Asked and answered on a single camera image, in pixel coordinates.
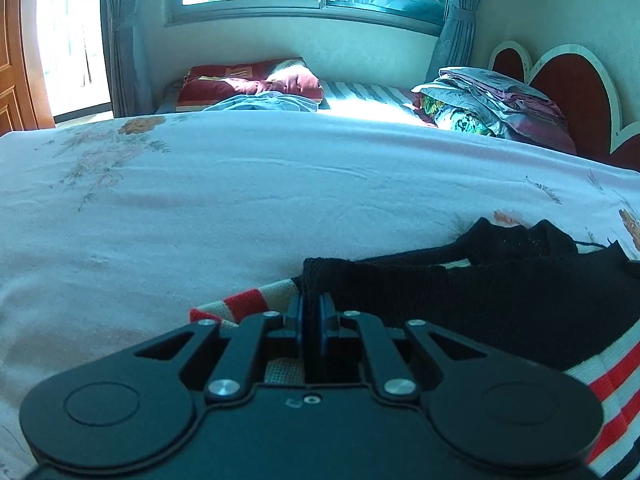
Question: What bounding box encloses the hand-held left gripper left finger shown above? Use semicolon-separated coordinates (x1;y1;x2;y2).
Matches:
132;294;306;403

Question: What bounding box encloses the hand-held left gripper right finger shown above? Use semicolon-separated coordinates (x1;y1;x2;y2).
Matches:
320;294;488;406

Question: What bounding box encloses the striped knit sweater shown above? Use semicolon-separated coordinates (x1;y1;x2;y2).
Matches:
190;217;640;480

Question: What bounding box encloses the bed with floral sheet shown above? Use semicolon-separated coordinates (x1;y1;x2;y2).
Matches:
0;110;640;480

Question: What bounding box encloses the light blue cloth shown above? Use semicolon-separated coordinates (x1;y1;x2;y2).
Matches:
202;92;321;113

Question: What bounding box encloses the striped mattress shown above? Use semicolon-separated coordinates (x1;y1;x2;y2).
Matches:
155;77;436;126

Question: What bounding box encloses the dark red blanket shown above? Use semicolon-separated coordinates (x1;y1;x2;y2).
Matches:
177;57;326;113

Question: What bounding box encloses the stack of folded bedding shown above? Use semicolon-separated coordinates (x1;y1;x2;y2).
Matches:
411;66;577;155

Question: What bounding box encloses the blue window curtain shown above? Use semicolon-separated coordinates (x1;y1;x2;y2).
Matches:
430;0;493;68
100;0;157;118

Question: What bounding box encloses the blue pillow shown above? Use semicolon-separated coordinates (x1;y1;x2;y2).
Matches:
372;0;448;25

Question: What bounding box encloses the red scalloped headboard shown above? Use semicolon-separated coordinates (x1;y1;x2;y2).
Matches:
487;40;640;171

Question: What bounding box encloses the brown wooden door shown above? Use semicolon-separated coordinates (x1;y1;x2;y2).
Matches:
0;0;55;136

